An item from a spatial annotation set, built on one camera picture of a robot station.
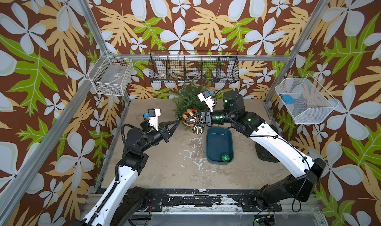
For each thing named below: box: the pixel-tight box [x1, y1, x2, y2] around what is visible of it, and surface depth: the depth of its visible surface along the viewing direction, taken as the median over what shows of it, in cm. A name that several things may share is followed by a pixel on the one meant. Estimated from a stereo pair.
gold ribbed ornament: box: [192, 125, 205, 135], surface depth 76 cm
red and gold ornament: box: [182, 109, 198, 127], surface depth 60 cm
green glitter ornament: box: [220, 152, 231, 163], surface depth 86 cm
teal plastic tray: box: [206, 126, 234, 166], surface depth 95 cm
